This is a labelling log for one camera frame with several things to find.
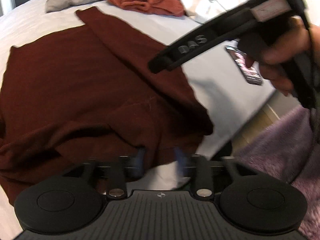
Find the dark red sweater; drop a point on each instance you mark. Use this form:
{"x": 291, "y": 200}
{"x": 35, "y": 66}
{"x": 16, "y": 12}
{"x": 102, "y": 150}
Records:
{"x": 86, "y": 93}

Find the purple fluffy rug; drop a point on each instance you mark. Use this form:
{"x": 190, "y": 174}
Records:
{"x": 282, "y": 151}

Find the grey bed sheet mattress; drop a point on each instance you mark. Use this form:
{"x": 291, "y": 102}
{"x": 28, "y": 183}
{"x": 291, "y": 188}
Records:
{"x": 217, "y": 83}

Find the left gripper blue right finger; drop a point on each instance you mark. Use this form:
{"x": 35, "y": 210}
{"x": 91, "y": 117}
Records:
{"x": 181, "y": 161}

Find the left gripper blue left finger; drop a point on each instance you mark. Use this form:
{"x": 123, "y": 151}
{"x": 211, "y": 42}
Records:
{"x": 138, "y": 163}

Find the smartphone on bed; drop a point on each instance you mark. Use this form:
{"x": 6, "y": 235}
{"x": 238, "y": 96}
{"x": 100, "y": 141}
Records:
{"x": 251, "y": 75}

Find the white crumpled garment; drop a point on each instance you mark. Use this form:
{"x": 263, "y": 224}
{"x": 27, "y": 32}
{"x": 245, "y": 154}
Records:
{"x": 202, "y": 11}

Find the person's right hand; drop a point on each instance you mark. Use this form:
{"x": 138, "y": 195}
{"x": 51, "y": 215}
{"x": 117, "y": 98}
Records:
{"x": 292, "y": 43}

